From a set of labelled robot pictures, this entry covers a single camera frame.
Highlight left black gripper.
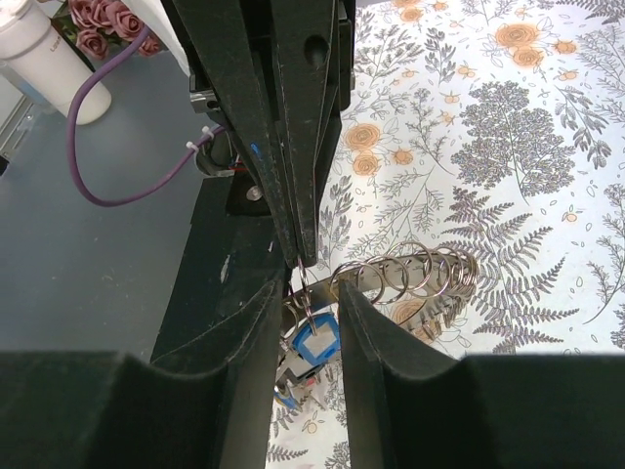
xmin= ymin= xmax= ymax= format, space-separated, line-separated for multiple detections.
xmin=173 ymin=1 xmax=355 ymax=268

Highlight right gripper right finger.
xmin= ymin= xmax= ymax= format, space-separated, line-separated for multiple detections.
xmin=339 ymin=282 xmax=624 ymax=468

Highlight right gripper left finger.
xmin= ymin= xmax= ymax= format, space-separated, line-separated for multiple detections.
xmin=1 ymin=279 xmax=283 ymax=468

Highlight blue key tag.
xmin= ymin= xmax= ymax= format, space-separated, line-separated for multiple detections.
xmin=292 ymin=313 xmax=341 ymax=366

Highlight silver keyring with keys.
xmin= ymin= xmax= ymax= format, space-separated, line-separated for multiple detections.
xmin=273 ymin=241 xmax=479 ymax=410

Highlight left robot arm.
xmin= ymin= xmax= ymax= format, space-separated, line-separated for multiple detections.
xmin=129 ymin=0 xmax=355 ymax=267

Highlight pink artificial flowers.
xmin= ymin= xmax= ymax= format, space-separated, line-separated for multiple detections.
xmin=54 ymin=0 xmax=146 ymax=61

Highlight white plastic bottle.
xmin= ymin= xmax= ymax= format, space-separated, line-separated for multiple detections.
xmin=1 ymin=1 xmax=92 ymax=115

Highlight floral table mat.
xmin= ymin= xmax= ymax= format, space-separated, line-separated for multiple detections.
xmin=268 ymin=1 xmax=624 ymax=468

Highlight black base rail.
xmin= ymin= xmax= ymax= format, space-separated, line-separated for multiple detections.
xmin=150 ymin=167 xmax=293 ymax=372

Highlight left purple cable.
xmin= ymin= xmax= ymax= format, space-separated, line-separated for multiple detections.
xmin=65 ymin=23 xmax=230 ymax=207

